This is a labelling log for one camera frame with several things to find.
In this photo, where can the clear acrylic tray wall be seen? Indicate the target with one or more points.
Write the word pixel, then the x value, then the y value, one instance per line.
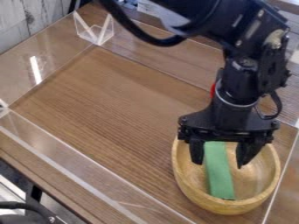
pixel 85 186

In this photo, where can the black table clamp mount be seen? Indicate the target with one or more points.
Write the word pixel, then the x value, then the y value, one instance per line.
pixel 33 195

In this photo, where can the brown wooden bowl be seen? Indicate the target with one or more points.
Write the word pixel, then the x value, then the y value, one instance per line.
pixel 253 180

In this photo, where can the clear acrylic corner bracket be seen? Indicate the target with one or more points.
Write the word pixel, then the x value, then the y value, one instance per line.
pixel 94 34

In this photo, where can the red knitted strawberry toy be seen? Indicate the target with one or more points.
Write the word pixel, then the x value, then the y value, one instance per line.
pixel 212 90

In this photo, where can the green rectangular block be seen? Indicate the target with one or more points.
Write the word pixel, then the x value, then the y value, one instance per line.
pixel 217 171

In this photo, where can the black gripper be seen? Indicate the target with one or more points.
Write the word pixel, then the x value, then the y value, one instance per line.
pixel 228 122

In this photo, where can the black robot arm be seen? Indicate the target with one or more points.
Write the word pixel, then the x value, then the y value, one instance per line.
pixel 252 32

